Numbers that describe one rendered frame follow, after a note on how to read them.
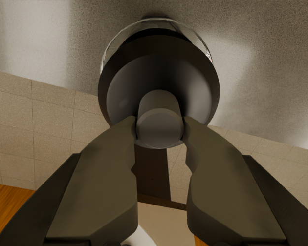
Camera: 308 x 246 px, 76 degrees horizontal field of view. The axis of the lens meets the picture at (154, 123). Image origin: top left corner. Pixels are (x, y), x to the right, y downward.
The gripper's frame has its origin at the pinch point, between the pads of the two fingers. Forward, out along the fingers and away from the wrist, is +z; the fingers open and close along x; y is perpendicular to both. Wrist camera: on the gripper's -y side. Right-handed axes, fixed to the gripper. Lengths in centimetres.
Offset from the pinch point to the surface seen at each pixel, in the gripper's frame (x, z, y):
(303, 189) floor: 151, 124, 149
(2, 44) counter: -29.8, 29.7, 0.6
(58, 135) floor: -78, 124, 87
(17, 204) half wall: -123, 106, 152
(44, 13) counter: -20.1, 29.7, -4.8
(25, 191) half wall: -124, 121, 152
